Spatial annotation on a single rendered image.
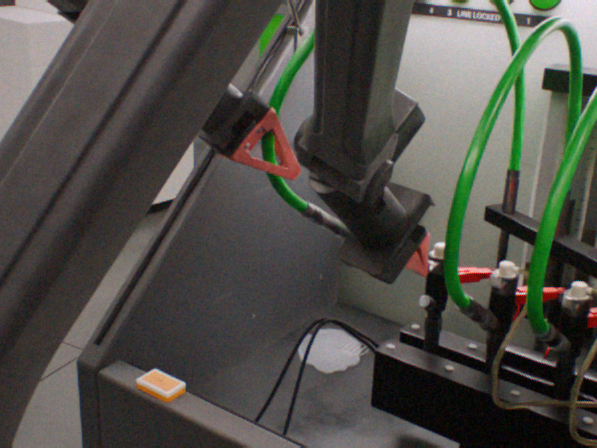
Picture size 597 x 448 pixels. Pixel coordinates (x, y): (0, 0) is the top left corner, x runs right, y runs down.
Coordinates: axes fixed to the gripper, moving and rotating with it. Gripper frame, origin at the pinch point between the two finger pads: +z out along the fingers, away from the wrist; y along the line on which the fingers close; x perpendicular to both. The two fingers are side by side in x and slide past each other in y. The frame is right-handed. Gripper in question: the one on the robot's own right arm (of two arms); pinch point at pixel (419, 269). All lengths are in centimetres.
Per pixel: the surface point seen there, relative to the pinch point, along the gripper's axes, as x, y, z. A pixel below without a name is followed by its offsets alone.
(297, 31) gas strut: 33.5, 22.0, -9.2
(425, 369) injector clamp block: -1.5, -8.0, 9.4
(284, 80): 10.4, 6.1, -22.9
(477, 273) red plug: -1.3, 4.8, 7.9
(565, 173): -18.0, 9.1, -13.6
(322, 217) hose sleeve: 9.6, -1.2, -7.6
